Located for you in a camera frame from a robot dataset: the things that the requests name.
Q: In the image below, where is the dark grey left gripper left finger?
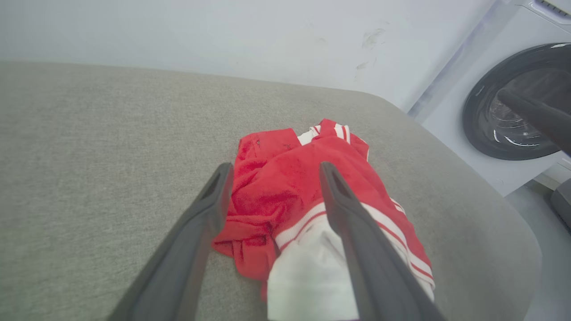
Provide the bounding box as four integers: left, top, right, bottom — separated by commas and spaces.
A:
107, 162, 235, 321

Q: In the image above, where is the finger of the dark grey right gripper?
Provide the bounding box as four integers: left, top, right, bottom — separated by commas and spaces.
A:
497, 89, 571, 155

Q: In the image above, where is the white washing machine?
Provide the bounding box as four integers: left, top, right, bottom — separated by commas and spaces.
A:
408, 0, 571, 197

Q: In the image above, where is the dark round washing machine door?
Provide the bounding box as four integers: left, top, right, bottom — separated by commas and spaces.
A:
463, 43, 571, 161

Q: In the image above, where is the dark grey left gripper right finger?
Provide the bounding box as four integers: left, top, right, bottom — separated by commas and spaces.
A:
319, 161, 447, 321

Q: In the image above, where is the red and white jersey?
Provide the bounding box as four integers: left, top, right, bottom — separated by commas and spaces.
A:
212, 118, 435, 321

